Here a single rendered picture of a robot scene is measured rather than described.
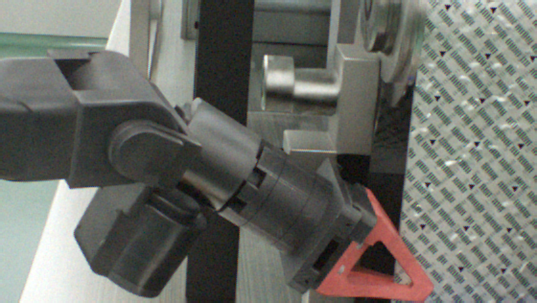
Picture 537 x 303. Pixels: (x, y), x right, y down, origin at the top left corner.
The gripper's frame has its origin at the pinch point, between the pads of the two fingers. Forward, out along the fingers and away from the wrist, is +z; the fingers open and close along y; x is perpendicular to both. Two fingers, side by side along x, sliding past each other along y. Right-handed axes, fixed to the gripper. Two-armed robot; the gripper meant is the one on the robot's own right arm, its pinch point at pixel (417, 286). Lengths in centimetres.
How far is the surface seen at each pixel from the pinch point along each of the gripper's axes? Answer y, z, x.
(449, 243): 0.3, -0.2, 3.7
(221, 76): -33.0, -14.2, -1.3
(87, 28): -556, -12, -116
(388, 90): -5.9, -8.0, 9.3
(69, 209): -57, -17, -29
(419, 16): 1.3, -11.2, 15.0
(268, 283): -37.3, 2.5, -17.6
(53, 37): -556, -25, -131
